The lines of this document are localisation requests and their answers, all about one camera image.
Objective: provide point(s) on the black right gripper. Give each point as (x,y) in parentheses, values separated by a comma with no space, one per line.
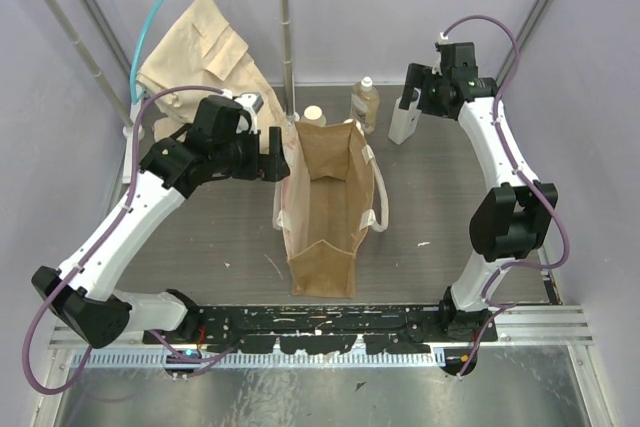
(420,76)

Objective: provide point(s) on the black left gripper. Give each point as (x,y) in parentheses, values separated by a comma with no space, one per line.
(263,159)

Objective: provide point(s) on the brown burlap canvas bag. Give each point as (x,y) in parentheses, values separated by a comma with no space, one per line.
(335,194)

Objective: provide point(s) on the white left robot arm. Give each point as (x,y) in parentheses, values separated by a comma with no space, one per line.
(83,288)

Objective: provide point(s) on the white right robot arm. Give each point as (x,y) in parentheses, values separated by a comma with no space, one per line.
(513,218)

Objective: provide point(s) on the white rectangular bottle dark cap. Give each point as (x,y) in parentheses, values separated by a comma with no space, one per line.
(404,121)

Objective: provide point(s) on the clear amber liquid bottle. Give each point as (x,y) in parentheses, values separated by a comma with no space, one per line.
(364,104)

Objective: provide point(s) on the green bottle cream cap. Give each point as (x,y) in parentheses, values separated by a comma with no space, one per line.
(314,115)

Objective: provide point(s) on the beige cloth trousers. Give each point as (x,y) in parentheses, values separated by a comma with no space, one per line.
(201,48)

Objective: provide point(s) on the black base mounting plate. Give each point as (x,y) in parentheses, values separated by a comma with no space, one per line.
(323,329)

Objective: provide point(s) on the white slotted cable duct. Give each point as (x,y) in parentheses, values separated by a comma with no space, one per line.
(147,358)

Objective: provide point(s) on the aluminium frame rail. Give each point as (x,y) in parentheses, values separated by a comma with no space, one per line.
(523,325)

